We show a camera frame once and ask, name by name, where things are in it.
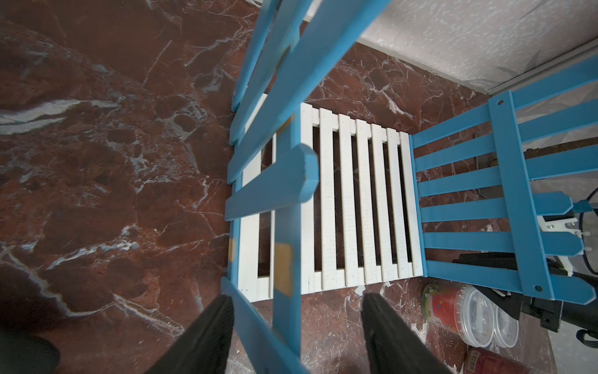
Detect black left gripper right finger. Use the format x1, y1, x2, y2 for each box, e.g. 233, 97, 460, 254
361, 293, 449, 373

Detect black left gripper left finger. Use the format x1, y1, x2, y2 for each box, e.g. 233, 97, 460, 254
147, 295, 235, 373

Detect clear container red seed packet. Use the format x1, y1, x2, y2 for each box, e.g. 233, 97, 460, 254
421, 284, 495, 348

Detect clear plastic seed container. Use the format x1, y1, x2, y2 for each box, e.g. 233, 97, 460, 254
491, 305, 520, 348

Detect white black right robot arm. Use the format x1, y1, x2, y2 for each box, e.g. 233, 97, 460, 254
453, 187, 597, 349

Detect blue and white wooden shelf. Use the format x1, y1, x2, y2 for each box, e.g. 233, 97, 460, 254
221, 1, 597, 373

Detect red strawberry label jar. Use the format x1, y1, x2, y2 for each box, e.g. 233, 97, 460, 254
463, 348, 533, 374

